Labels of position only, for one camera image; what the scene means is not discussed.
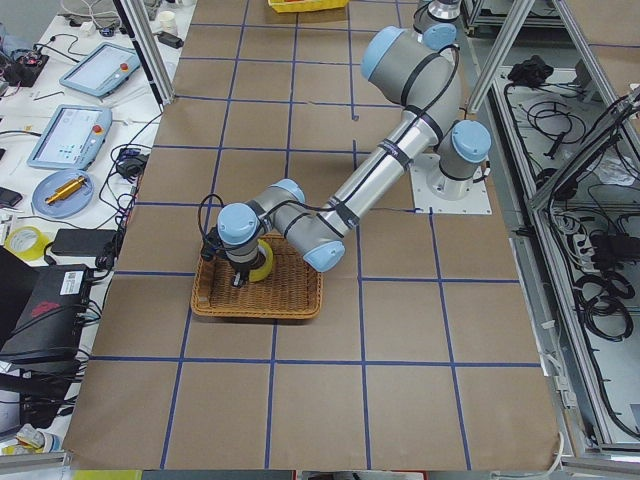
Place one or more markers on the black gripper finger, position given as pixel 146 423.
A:
pixel 238 280

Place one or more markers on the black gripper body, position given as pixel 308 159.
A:
pixel 243 267

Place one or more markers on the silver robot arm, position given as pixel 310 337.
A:
pixel 434 22
pixel 420 78

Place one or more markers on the spare yellow tape roll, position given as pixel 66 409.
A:
pixel 27 243

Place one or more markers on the brown wicker basket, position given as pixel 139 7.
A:
pixel 292 290

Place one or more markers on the black power adapter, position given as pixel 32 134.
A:
pixel 82 242

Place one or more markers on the blue round plate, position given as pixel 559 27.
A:
pixel 66 208

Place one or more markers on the brass cylinder tool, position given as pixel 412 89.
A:
pixel 66 190

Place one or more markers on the black red computer box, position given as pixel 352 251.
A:
pixel 40 314

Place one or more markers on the lower teach pendant tablet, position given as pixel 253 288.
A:
pixel 72 138

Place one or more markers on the teach pendant tablet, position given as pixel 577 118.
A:
pixel 72 138
pixel 102 71

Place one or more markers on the upper teach pendant tablet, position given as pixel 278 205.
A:
pixel 102 71

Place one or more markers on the yellow plastic basket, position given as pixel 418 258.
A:
pixel 303 6

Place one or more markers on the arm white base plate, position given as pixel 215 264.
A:
pixel 435 193

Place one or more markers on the aluminium frame post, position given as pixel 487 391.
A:
pixel 136 22

